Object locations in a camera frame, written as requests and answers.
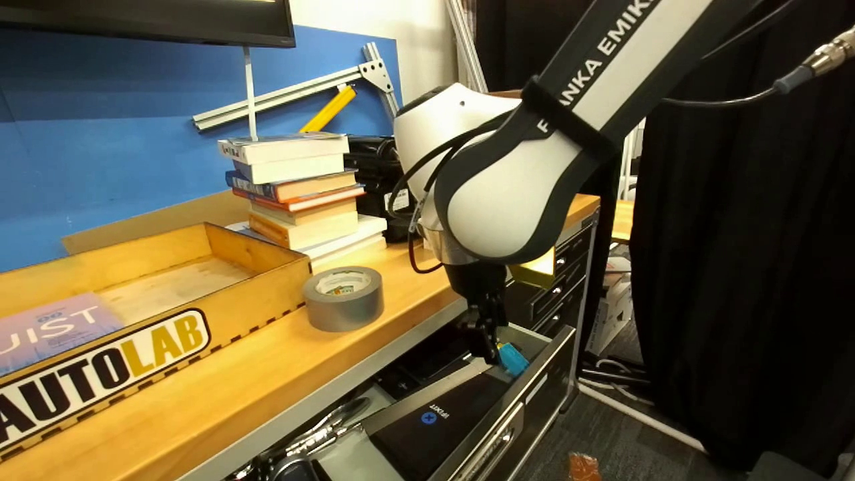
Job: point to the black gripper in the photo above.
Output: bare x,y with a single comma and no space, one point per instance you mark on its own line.
483,288

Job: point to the blue lego-like block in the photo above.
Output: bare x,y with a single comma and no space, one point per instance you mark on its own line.
512,360

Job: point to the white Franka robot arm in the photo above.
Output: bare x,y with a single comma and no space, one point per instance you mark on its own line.
496,177

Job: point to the black drawer cabinet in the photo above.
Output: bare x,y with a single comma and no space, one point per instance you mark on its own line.
543,298

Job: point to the open metal drawer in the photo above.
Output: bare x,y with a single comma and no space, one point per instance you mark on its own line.
332,445

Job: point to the black box in drawer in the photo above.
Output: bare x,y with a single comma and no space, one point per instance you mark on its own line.
418,441

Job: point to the black device with label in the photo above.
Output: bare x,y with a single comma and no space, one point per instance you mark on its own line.
378,169

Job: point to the stack of books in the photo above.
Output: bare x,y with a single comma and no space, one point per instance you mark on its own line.
301,193

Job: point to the yellow bar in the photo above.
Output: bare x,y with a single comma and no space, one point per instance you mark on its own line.
329,110

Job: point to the black monitor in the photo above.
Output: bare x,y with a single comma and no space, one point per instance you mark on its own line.
237,23

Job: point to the wooden Autolab tray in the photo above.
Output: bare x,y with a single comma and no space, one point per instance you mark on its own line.
92,329

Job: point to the grey duct tape roll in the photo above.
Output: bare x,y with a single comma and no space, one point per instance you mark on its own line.
344,298

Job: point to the aluminium bracket frame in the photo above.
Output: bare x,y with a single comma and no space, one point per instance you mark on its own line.
369,70

